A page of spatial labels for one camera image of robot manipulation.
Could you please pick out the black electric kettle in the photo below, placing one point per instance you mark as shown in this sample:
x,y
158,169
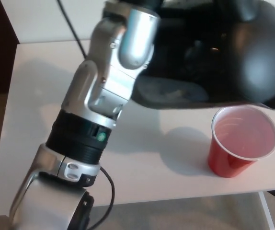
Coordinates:
x,y
259,60

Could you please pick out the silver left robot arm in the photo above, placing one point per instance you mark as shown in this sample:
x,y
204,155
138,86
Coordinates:
x,y
108,79

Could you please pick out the red plastic cup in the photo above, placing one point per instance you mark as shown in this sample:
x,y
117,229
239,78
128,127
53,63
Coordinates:
x,y
223,165

